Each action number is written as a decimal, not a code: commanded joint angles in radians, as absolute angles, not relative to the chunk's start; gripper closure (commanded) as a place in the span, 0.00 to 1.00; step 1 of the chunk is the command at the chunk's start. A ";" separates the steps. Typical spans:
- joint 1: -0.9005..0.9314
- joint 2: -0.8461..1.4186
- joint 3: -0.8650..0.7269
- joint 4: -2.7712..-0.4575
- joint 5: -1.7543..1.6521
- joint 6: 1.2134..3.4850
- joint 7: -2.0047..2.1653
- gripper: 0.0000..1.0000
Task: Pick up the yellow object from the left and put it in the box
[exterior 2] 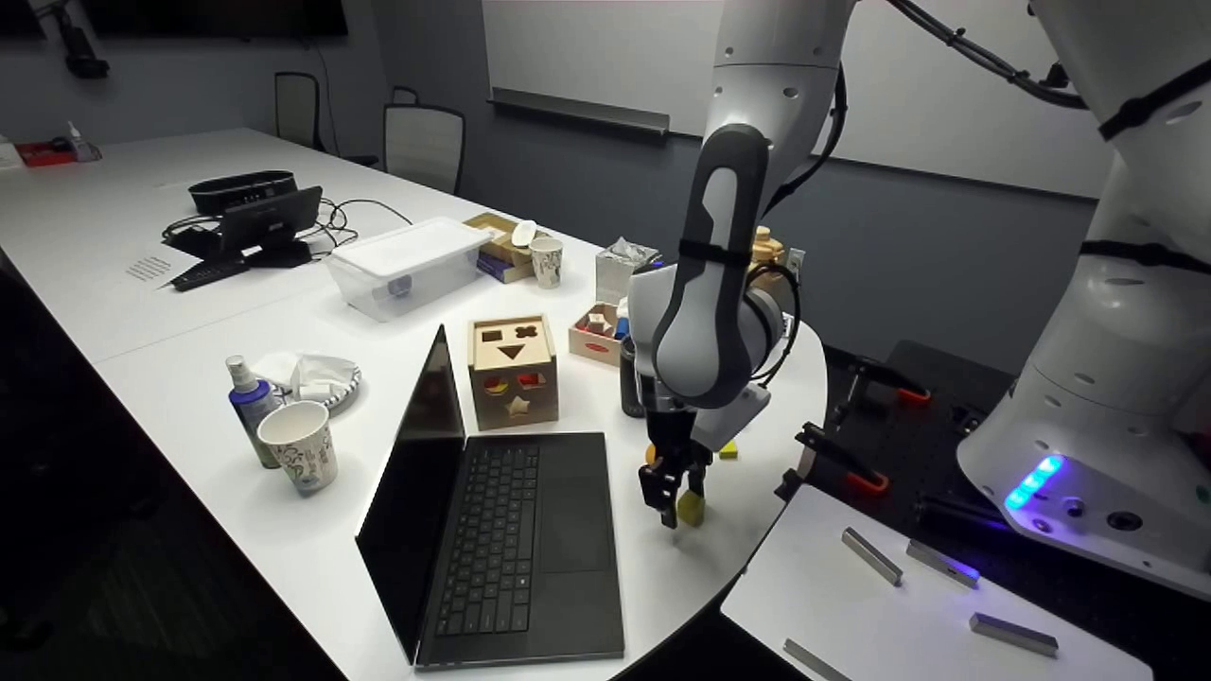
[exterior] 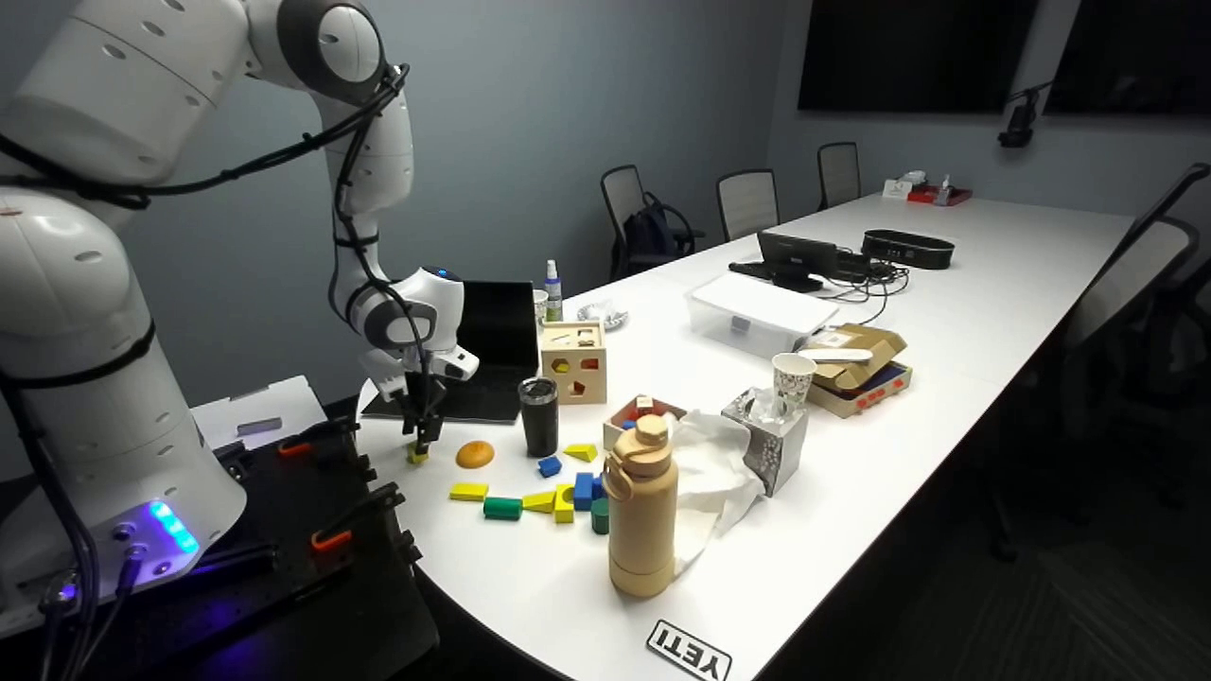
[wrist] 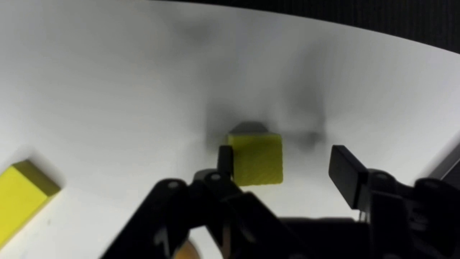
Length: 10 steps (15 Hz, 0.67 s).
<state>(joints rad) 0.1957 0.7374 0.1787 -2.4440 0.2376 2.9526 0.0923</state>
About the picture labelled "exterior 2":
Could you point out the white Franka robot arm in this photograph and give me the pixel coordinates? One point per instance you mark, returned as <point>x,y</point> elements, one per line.
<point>722,288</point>

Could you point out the small spray bottle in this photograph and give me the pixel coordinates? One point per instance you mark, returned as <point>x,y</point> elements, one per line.
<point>250,406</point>

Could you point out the black clamp with red tip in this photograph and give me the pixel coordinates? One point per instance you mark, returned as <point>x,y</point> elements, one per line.
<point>882,380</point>
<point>837,464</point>

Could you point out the patterned paper cup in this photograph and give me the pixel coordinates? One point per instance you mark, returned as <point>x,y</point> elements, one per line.
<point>301,449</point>

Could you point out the black open laptop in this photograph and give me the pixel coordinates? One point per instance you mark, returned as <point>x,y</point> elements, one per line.
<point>504,542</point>

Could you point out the long yellow rectangular block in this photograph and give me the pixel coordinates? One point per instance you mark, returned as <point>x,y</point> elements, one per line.
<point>730,452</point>

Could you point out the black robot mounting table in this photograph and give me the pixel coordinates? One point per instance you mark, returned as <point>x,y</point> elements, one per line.
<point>942,439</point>

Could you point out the grey metal bar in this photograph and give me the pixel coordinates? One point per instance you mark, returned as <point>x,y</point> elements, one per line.
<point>1011,632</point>
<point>872,556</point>
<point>816,660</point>
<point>943,565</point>

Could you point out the red flat item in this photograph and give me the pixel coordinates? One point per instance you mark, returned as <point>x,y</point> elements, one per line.
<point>51,153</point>

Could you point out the white flat board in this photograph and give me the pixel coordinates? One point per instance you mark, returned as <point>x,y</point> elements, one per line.
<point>882,619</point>

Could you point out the dark wall screen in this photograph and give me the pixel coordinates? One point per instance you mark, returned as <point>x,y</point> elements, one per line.
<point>214,17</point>

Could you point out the wooden shape sorter box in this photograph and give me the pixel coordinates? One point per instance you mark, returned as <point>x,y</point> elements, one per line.
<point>513,372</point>

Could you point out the wooden tray with toys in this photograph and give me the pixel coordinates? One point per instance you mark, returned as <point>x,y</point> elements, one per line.
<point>595,338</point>

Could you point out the crumpled clear plastic bag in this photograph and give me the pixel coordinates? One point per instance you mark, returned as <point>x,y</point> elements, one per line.
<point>329,380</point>

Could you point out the black oval case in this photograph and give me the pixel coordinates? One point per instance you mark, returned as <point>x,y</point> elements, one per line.
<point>242,191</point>

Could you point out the small cardboard box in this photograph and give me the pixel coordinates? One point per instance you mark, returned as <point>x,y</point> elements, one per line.
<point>498,247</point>

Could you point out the dark office chair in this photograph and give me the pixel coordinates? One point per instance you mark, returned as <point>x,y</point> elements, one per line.
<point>427,140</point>
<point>297,112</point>

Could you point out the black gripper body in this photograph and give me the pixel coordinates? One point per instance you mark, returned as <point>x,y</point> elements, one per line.
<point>677,439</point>

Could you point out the clear plastic storage container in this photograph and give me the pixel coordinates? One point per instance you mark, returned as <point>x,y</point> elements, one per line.
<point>404,265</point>

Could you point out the black camera on mount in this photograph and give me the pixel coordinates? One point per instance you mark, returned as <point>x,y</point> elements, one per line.
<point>79,43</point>

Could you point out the tan plastic bottle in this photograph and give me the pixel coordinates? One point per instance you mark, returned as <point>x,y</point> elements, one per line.
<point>768,247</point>

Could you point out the small yellow cube block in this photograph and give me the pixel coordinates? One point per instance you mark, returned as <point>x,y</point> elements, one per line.
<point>692,507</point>

